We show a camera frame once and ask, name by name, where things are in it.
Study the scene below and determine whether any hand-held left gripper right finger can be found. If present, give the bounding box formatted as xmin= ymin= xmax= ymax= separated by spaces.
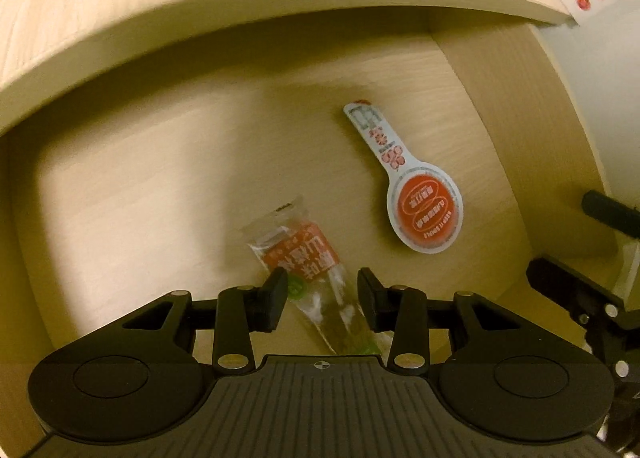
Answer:
xmin=357 ymin=267 xmax=523 ymax=374

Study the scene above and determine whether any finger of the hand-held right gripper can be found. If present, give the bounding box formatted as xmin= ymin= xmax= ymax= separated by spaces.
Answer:
xmin=581 ymin=191 xmax=640 ymax=240
xmin=525 ymin=255 xmax=640 ymax=336

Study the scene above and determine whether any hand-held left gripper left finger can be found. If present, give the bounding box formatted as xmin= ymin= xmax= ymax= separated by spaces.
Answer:
xmin=122 ymin=269 xmax=289 ymax=373

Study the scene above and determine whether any clear orange-label snack packet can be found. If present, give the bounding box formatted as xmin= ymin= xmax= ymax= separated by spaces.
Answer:
xmin=242 ymin=195 xmax=394 ymax=357

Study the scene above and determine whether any spoon-shaped white orange packet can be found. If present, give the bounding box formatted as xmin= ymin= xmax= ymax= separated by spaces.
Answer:
xmin=342 ymin=98 xmax=464 ymax=255

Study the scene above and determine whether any wooden drawer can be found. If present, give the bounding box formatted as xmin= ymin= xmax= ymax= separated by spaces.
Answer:
xmin=0 ymin=6 xmax=626 ymax=364

